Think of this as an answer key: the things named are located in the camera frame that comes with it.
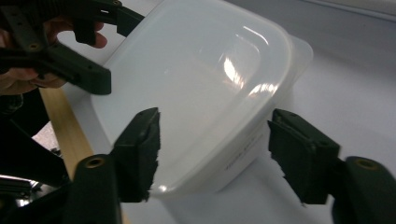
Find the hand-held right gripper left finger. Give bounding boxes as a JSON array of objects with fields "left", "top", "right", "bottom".
[{"left": 109, "top": 106, "right": 162, "bottom": 203}]

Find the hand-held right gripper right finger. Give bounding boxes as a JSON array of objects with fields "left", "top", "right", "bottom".
[{"left": 267, "top": 107, "right": 342, "bottom": 206}]

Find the translucent white plastic container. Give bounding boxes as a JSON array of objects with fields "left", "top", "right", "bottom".
[{"left": 90, "top": 0, "right": 314, "bottom": 201}]

